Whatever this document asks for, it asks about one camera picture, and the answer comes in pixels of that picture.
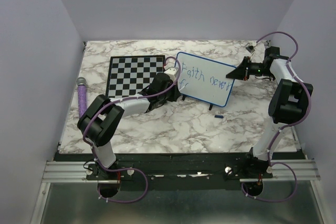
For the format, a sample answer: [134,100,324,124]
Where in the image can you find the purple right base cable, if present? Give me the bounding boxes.
[241,162,297,203]

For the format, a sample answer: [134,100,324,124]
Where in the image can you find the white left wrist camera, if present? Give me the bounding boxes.
[164,67,180,81]

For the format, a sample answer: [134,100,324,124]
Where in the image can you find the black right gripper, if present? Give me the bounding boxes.
[226,57,274,81]

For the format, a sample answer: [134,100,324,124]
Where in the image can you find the blue framed whiteboard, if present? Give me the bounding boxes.
[176,52,236,108]

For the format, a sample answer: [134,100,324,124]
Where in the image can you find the black white chessboard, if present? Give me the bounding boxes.
[106,55,165,99]

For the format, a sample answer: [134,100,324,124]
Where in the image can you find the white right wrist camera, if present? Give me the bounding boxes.
[245,42,256,59]

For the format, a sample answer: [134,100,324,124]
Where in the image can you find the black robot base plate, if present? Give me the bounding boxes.
[86,153,272,191]

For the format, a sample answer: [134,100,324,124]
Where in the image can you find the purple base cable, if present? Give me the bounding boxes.
[241,162,297,203]
[98,168,150,204]

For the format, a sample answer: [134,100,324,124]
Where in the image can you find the purple toy microphone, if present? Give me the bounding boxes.
[76,77,87,117]

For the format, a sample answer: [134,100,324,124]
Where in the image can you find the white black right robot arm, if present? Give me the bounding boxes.
[226,46,313,178]

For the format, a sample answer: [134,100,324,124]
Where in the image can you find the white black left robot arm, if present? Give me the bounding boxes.
[77,68,181,179]

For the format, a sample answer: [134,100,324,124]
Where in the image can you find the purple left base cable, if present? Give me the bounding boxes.
[98,168,150,204]

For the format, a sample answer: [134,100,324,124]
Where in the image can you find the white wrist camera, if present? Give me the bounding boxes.
[164,67,180,81]
[245,42,256,59]

